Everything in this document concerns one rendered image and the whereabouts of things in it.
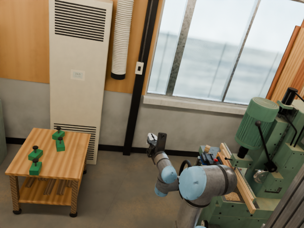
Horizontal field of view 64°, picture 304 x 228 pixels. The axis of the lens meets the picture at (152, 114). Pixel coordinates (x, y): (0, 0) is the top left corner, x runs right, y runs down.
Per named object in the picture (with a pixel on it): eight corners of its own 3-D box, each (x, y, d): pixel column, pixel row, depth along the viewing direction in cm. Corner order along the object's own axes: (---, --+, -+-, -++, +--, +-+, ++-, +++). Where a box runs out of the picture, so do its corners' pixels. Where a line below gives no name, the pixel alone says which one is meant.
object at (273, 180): (260, 181, 169) (267, 168, 164) (269, 182, 170) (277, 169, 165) (267, 191, 161) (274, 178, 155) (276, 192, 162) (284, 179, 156)
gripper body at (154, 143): (144, 150, 140) (151, 164, 130) (149, 138, 136) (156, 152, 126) (156, 151, 143) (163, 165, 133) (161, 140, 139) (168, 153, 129)
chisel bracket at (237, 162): (228, 162, 178) (232, 153, 174) (245, 163, 180) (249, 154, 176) (231, 168, 171) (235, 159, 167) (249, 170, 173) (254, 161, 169)
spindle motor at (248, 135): (230, 134, 172) (246, 94, 157) (253, 136, 175) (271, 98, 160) (239, 149, 157) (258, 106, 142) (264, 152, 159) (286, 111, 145)
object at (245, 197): (220, 152, 201) (221, 149, 200) (222, 153, 202) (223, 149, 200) (250, 213, 149) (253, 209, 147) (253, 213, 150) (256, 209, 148)
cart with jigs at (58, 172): (35, 167, 269) (32, 117, 239) (87, 171, 278) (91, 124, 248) (10, 218, 212) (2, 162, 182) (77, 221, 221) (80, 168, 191)
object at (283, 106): (273, 109, 159) (284, 85, 151) (283, 111, 160) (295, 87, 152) (279, 115, 152) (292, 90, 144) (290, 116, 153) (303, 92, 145)
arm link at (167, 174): (161, 186, 118) (165, 173, 114) (154, 170, 127) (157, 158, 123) (176, 184, 120) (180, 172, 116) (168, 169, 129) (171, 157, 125)
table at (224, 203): (187, 149, 207) (189, 143, 205) (220, 153, 212) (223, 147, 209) (206, 207, 155) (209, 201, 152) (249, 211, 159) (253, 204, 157)
